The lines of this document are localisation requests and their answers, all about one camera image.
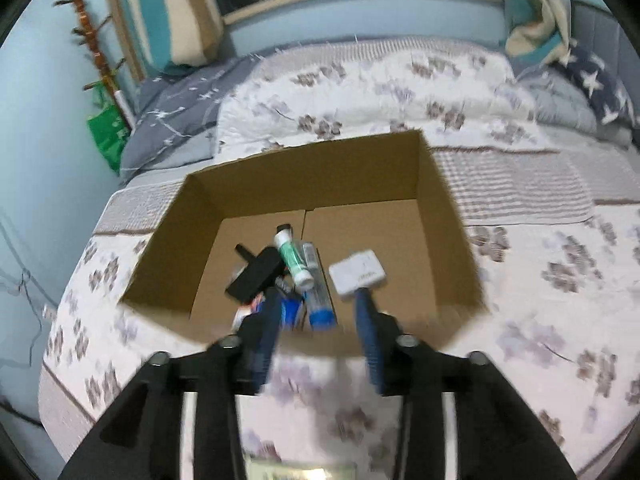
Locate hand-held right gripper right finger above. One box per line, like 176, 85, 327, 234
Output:
354, 287, 576, 480

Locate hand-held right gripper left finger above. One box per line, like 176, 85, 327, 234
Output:
57, 287, 286, 480

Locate blue white toothpaste tube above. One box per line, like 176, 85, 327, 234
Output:
232, 292, 303, 332

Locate white power adapter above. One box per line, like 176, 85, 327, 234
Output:
328, 248, 391, 302

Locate clear bottle with blue cap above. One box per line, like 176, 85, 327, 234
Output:
300, 241, 336, 331

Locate black case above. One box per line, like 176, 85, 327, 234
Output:
225, 246, 286, 302

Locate green white small bottle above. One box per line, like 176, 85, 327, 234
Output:
274, 223, 316, 291

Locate brown cardboard box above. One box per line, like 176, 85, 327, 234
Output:
120, 129, 488, 358

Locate floral checkered bedspread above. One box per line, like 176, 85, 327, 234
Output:
37, 35, 640, 480

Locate grey starry duvet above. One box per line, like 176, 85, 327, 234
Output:
117, 55, 266, 186

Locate green shopping bag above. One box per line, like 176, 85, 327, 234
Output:
86, 85, 132, 173

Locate grey folded quilt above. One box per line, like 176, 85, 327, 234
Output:
515, 67, 636, 148

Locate navy star pillow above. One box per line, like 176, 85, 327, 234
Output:
550, 40, 640, 128

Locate striped curtain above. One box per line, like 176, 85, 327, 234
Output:
495, 0, 576, 67
100, 0, 226, 78

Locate wooden coat rack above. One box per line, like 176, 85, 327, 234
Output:
52, 0, 133, 126

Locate grey padded headboard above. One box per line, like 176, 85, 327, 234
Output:
570, 0, 636, 76

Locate black wall cable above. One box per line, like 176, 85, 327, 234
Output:
0, 210, 56, 426

